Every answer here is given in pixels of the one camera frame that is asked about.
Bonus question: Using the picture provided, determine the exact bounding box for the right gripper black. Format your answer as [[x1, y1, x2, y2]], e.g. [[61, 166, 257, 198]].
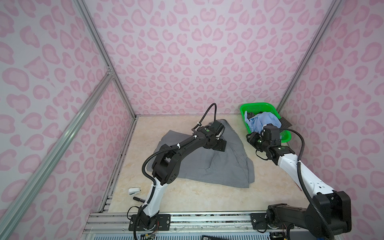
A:
[[244, 131, 271, 153]]

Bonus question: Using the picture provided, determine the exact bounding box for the grey long sleeve shirt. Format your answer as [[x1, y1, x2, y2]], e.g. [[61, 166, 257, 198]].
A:
[[146, 119, 256, 189]]

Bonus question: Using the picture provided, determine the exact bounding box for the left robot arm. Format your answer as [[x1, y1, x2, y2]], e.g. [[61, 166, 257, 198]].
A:
[[131, 120, 227, 232]]

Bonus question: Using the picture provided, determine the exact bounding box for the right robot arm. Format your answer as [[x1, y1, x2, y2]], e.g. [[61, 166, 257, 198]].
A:
[[246, 124, 352, 240]]

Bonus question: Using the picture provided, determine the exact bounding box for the light blue shirt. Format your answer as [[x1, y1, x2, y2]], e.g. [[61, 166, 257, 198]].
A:
[[244, 111, 283, 134]]

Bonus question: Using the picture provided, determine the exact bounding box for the green plastic basket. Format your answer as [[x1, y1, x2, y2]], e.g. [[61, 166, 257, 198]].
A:
[[239, 103, 292, 143]]

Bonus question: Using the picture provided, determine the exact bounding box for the black shirt in basket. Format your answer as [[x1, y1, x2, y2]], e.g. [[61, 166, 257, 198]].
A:
[[245, 111, 293, 130]]

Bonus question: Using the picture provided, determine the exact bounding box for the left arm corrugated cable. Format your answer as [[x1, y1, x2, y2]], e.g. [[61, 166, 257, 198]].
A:
[[141, 102, 218, 187]]

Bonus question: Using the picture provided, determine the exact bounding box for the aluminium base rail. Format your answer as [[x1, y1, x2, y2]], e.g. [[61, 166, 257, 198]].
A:
[[82, 197, 289, 240]]

